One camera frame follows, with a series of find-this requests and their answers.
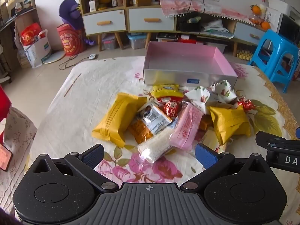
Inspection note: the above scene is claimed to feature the white patterned cloth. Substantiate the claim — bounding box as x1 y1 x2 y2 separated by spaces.
2 107 37 155

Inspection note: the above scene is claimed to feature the purple plush toy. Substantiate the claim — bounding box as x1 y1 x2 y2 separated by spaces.
58 0 95 46

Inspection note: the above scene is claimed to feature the blue plastic stool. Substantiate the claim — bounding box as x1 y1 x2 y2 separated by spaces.
248 29 300 94

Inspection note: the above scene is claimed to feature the black flat box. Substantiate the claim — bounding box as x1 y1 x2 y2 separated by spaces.
156 32 179 43

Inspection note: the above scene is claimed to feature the yellow and red snack packet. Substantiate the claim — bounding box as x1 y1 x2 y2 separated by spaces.
151 84 185 99

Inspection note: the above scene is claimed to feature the red printed drum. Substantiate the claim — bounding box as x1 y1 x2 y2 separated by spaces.
57 23 86 57

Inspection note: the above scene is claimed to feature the pink floral cloth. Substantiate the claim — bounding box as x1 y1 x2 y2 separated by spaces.
159 0 249 24

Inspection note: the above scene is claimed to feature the red gift bag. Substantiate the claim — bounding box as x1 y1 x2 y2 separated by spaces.
20 23 43 46

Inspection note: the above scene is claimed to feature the low wooden media stand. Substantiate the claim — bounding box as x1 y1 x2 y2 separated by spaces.
176 11 266 57

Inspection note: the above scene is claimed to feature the pink snack packet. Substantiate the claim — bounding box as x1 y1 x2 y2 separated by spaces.
169 103 203 150

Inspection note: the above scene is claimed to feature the red phone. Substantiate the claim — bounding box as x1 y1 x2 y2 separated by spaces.
0 143 14 171

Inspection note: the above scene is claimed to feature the brown cardboard box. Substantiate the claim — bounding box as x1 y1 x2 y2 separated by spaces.
132 0 155 6

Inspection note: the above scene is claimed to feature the round white floor base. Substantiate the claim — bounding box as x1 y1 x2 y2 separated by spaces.
44 51 66 64

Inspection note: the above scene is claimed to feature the pale yellow snack packet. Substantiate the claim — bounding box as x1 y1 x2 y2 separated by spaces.
203 131 233 154

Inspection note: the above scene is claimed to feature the pile of loose papers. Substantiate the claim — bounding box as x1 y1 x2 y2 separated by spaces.
202 19 235 39

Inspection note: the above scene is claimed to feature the black monitor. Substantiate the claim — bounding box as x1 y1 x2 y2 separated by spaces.
277 13 300 48

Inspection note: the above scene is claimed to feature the clear plastic storage box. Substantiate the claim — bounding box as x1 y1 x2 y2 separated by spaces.
102 34 118 50

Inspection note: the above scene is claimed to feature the clear packet of white snacks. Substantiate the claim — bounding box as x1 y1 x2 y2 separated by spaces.
137 129 176 165

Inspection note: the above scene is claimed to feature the blue-lidded plastic storage box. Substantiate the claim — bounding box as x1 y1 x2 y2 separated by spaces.
127 33 147 50

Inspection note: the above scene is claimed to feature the yellow egg tray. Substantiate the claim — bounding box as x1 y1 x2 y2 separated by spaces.
236 49 254 60

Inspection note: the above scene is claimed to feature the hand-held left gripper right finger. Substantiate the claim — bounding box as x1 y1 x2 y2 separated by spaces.
180 143 270 192

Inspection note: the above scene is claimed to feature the low wooden cabinet white drawer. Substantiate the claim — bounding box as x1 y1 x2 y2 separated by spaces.
125 0 178 50

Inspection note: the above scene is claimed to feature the tall wooden cabinet white drawer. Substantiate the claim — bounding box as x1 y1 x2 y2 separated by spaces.
77 0 129 52

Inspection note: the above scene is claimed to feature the white melon-print snack packet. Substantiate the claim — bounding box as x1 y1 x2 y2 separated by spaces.
209 80 238 105
184 86 212 114

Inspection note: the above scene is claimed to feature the pile of oranges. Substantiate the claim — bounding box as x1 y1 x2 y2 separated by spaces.
249 4 272 31

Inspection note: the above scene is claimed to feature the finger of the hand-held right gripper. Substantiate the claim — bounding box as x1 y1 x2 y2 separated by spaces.
255 131 300 149

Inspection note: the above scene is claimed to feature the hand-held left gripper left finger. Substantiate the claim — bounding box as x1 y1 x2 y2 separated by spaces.
31 144 119 193

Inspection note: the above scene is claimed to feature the wooden desk with shelves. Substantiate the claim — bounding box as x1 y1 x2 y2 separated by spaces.
0 0 39 60

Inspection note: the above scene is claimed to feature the pink cardboard box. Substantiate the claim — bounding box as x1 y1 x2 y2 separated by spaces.
143 41 239 88

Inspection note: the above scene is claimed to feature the white shopping bag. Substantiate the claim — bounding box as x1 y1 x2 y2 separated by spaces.
23 29 52 68

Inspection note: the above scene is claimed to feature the red foil candy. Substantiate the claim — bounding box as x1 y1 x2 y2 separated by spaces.
237 98 256 113

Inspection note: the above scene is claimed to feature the large yellow snack packet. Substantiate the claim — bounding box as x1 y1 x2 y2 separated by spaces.
92 93 148 148

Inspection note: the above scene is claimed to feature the clear packet of orange snacks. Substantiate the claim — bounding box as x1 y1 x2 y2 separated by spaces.
128 102 173 145

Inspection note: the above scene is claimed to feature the floral printed tablecloth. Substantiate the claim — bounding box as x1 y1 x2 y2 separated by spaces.
0 56 300 225

